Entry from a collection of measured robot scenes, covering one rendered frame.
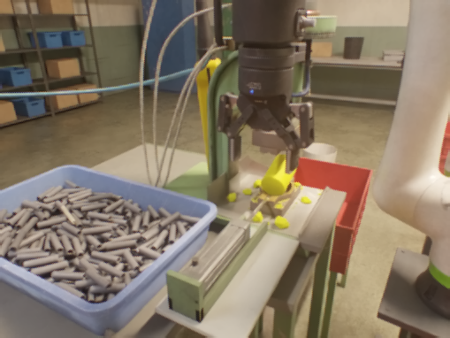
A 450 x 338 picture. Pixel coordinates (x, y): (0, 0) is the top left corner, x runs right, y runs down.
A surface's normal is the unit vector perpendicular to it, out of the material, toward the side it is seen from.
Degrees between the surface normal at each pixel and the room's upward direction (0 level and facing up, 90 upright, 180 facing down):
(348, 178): 90
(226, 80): 90
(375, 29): 90
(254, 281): 0
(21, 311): 0
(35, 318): 0
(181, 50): 90
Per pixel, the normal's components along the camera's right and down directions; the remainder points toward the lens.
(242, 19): -0.69, 0.30
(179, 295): -0.48, 0.37
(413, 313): 0.00, -0.91
